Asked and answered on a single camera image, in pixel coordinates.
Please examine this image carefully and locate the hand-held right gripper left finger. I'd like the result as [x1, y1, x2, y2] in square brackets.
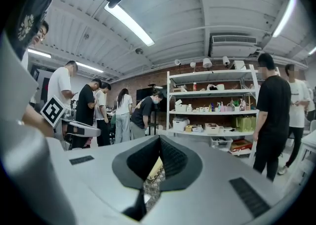
[61, 134, 161, 225]

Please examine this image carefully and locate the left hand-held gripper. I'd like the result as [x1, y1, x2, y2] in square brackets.
[40, 95, 102, 151]

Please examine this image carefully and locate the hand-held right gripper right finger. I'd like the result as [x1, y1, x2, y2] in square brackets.
[142, 136, 290, 225]

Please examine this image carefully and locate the lattice patterned container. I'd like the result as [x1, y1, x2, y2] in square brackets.
[143, 156, 166, 211]

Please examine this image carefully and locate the person's left forearm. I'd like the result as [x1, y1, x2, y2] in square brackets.
[21, 104, 54, 138]

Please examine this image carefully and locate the green storage container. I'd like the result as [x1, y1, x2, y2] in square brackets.
[232, 115, 257, 132]

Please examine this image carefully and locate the clear plastic bin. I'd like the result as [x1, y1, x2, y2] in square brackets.
[210, 136, 234, 152]

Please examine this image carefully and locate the red flat box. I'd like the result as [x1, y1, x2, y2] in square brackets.
[229, 139, 254, 156]

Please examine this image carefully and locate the wooden tray box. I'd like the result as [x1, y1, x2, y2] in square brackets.
[204, 123, 220, 135]

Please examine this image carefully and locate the ceiling tube light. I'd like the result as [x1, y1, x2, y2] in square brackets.
[75, 61, 104, 74]
[27, 48, 52, 59]
[272, 0, 298, 38]
[104, 2, 156, 47]

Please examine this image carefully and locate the white lidded storage bin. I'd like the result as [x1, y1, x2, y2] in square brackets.
[172, 117, 190, 132]

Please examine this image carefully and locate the small white storage box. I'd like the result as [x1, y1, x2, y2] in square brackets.
[174, 99, 188, 113]

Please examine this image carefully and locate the person's black printed shirt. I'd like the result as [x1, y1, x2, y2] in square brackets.
[4, 0, 59, 60]

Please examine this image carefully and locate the white table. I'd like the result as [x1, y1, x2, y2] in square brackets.
[298, 130, 316, 170]

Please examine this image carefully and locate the white metal shelf rack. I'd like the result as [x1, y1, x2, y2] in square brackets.
[166, 64, 260, 166]

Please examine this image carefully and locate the white cardboard box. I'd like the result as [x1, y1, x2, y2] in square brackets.
[233, 60, 246, 71]

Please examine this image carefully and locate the white air conditioner unit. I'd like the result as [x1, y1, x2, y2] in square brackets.
[209, 34, 260, 58]

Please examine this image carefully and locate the black wall screen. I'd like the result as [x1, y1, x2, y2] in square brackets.
[136, 88, 169, 111]

